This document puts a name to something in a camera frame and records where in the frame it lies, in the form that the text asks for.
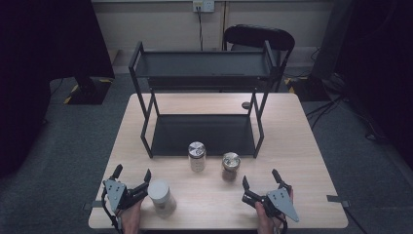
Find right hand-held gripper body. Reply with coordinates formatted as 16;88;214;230
242;186;300;225

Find dark stand with base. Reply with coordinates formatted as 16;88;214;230
283;0;355;102

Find person's right hand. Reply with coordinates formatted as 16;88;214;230
254;184;295;234

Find black chair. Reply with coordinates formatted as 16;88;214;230
222;23;296;94

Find right hand-held gripper cable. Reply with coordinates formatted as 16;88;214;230
278;216;290;234

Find person's left hand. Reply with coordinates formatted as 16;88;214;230
116;198;144;234

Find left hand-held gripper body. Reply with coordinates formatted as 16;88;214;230
101;178;150;214

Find silver tin can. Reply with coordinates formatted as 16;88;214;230
187;140;207;174

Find grey table bracket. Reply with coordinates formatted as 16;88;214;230
325;194;352;209
81;200;105;212

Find left hand-held gripper cable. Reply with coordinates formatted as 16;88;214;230
100;189;124;234

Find gold-topped tin can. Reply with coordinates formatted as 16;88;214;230
221;151;243;182

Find black stand base, yellow tape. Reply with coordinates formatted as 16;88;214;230
62;76;115;105

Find dark curtain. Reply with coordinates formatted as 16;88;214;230
0;0;116;179
335;0;413;161

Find white wall socket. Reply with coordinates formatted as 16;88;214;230
192;0;216;14

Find white-lid jar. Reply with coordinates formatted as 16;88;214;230
147;179;178;218

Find black power cable on wall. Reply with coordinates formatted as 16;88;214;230
196;6;205;52

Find hand-held gripper cable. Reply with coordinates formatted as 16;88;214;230
278;216;290;234
100;189;124;234

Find black floor cables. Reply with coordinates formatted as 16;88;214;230
305;94;391;144

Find black metal two-tier rack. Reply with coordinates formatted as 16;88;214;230
128;40;282;160

